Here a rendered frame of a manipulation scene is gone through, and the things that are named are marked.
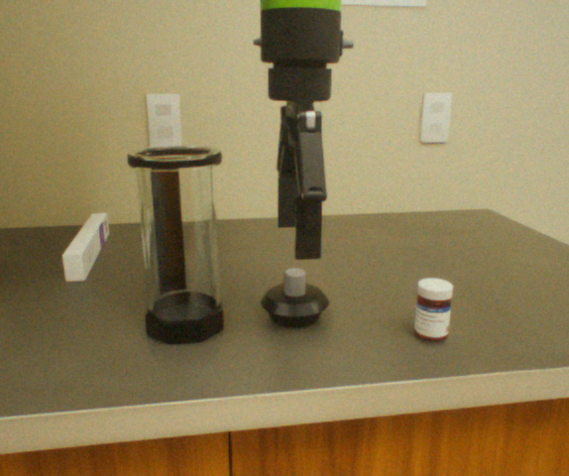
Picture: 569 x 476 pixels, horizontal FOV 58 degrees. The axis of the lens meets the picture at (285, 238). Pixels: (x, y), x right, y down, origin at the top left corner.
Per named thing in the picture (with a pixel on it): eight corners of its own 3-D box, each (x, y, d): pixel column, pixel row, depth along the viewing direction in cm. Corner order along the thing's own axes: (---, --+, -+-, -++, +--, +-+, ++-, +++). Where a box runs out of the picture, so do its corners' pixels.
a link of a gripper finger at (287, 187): (279, 178, 70) (278, 178, 71) (278, 227, 72) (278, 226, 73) (299, 178, 70) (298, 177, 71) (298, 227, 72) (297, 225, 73)
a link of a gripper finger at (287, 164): (283, 122, 62) (281, 114, 62) (274, 179, 71) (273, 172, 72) (314, 122, 62) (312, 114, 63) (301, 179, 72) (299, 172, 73)
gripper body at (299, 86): (340, 65, 56) (337, 150, 59) (322, 66, 64) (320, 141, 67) (273, 64, 55) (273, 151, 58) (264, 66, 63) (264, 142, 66)
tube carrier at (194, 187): (147, 302, 71) (133, 146, 64) (226, 297, 72) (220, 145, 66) (137, 340, 60) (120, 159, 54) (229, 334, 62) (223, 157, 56)
